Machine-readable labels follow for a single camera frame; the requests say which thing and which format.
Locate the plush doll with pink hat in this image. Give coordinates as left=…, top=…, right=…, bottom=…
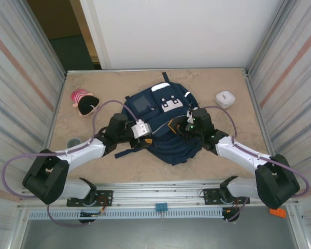
left=71, top=89, right=101, bottom=117

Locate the brown wooden door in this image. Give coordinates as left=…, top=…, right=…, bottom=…
left=27, top=0, right=83, bottom=41

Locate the striped metal side panel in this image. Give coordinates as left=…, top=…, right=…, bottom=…
left=0, top=0, right=68, bottom=249
left=245, top=0, right=311, bottom=249

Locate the aluminium mounting rail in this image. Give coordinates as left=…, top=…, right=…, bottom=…
left=17, top=181, right=301, bottom=210

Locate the orange toy brick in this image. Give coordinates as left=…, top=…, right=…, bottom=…
left=269, top=208, right=287, bottom=217

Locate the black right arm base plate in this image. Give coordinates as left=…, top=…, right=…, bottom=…
left=202, top=188, right=251, bottom=205

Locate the white door frame post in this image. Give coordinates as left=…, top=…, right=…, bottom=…
left=79, top=0, right=111, bottom=70

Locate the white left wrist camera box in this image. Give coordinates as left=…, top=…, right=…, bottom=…
left=131, top=119, right=151, bottom=139

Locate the white rounded square container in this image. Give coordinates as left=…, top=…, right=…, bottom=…
left=215, top=90, right=237, bottom=109

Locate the slotted grey cable tray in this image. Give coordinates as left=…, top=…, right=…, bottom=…
left=27, top=209, right=223, bottom=220

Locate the navy blue student backpack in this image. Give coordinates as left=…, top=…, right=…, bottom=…
left=115, top=72, right=205, bottom=167

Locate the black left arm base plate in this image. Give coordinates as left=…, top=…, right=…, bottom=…
left=66, top=190, right=114, bottom=208

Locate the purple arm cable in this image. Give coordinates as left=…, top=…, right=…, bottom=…
left=194, top=105, right=310, bottom=224
left=1, top=100, right=146, bottom=228

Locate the thin aluminium edge strip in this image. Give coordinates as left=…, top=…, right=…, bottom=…
left=65, top=67, right=249, bottom=75

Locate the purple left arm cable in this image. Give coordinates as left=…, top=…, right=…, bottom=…
left=1, top=100, right=146, bottom=228

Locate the small grey cup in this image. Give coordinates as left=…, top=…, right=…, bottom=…
left=66, top=137, right=82, bottom=148

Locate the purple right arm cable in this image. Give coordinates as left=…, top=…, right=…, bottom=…
left=194, top=105, right=310, bottom=224

